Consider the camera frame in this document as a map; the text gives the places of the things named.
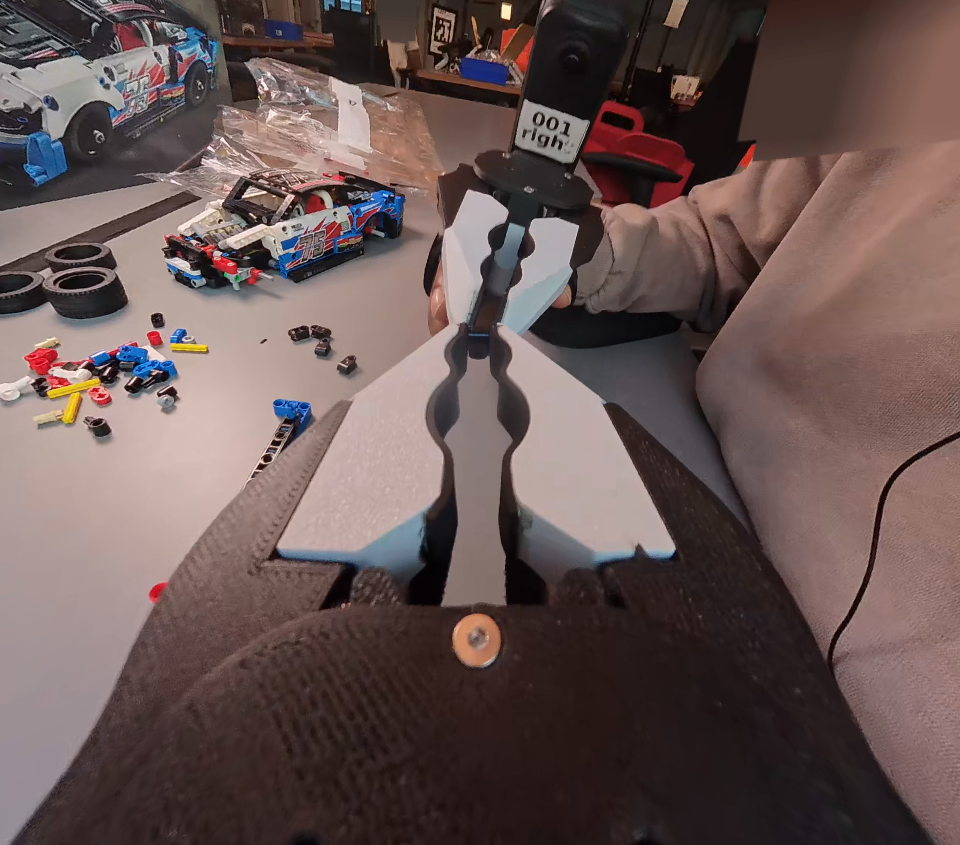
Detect lego race car box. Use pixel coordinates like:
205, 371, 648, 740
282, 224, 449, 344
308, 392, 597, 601
0, 0, 232, 210

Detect clear plastic bags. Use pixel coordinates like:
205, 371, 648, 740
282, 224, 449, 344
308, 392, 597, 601
138, 57, 444, 201

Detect lego race car model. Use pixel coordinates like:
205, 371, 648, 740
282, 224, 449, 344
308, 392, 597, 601
161, 168, 408, 291

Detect person's right forearm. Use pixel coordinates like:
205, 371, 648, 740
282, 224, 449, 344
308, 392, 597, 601
577, 143, 864, 336

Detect person's beige sweatshirt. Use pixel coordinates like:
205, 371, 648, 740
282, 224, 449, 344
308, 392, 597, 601
693, 140, 960, 845

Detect black and white marker board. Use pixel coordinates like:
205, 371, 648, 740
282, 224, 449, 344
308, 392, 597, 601
429, 3, 460, 59

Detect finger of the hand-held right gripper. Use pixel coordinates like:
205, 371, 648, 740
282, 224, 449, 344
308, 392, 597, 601
441, 188, 502, 329
501, 218, 579, 336

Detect white paper strip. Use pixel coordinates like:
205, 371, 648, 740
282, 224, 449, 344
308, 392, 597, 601
330, 78, 374, 160

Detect black lego beam assembly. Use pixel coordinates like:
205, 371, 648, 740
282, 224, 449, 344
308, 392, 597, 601
241, 398, 316, 492

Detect pile of mixed colour lego pieces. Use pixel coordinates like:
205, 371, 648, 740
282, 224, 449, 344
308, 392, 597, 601
0, 311, 211, 428

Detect person's right hand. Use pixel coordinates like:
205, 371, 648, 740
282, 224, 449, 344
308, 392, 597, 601
429, 275, 462, 336

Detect red chair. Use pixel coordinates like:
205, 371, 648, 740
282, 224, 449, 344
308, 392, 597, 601
581, 102, 695, 209

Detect wooden workbench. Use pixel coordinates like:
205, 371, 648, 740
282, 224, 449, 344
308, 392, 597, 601
412, 68, 526, 104

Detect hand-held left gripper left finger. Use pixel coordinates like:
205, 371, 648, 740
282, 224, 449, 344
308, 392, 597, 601
277, 326, 472, 606

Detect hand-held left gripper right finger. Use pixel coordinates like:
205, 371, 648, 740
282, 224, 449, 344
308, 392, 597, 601
487, 326, 676, 606

